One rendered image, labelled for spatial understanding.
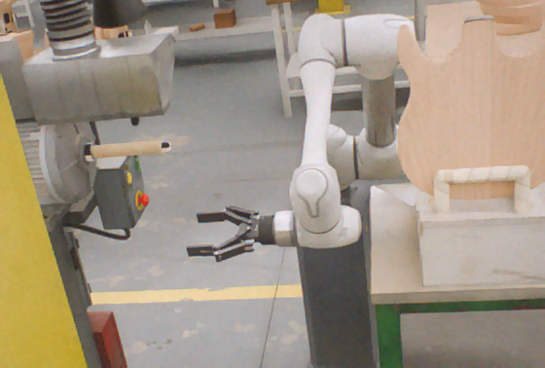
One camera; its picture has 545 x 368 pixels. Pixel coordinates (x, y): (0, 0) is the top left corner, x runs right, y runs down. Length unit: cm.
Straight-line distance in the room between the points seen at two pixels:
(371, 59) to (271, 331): 153
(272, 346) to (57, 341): 221
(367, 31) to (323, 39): 12
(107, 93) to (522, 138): 90
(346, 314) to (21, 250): 201
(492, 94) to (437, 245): 35
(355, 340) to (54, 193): 142
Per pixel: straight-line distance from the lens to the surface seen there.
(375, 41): 204
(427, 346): 307
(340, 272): 269
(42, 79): 171
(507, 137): 164
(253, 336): 322
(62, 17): 168
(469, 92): 159
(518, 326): 319
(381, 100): 226
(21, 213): 91
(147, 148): 185
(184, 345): 325
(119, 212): 220
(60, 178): 184
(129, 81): 164
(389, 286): 175
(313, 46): 205
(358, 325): 281
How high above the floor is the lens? 190
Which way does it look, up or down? 25 degrees down
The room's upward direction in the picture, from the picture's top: 8 degrees counter-clockwise
